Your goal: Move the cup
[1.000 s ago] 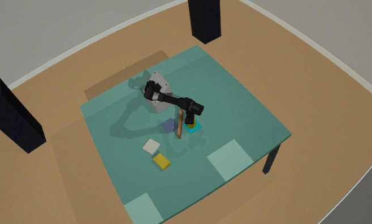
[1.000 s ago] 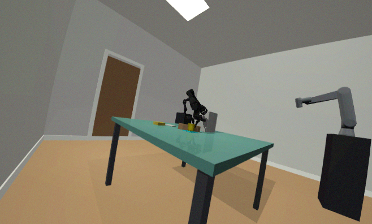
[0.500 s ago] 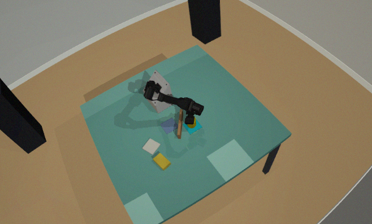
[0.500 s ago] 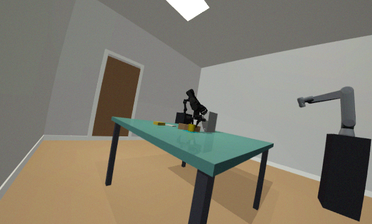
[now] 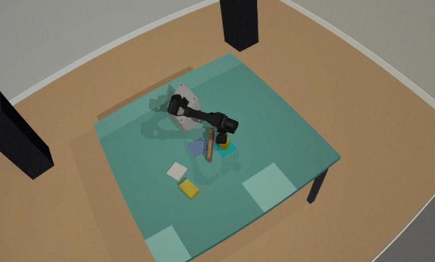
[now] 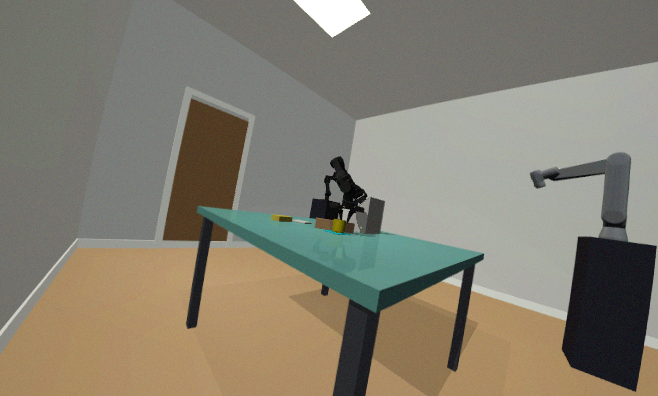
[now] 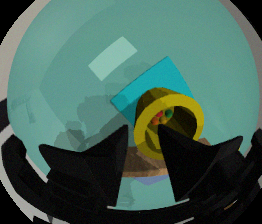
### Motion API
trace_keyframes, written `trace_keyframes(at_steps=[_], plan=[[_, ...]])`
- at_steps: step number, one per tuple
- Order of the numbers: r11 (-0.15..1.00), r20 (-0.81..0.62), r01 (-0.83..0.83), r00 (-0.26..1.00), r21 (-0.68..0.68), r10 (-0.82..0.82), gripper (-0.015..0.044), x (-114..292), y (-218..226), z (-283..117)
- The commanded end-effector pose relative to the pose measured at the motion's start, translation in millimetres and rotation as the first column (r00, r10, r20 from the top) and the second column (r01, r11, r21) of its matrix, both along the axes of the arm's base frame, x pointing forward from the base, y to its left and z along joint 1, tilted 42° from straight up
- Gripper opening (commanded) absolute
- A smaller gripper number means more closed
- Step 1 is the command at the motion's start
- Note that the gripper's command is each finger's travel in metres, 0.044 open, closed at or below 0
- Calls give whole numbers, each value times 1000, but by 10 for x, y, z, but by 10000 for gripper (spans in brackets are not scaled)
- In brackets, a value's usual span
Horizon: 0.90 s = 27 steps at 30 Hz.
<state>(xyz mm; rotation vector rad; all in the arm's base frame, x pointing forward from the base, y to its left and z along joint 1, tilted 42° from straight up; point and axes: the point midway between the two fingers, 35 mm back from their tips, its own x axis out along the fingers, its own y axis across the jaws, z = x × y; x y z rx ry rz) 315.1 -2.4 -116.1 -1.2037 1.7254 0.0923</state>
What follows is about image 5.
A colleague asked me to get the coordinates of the yellow rectangular block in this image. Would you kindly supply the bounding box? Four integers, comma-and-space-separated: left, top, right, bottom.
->
178, 179, 200, 200

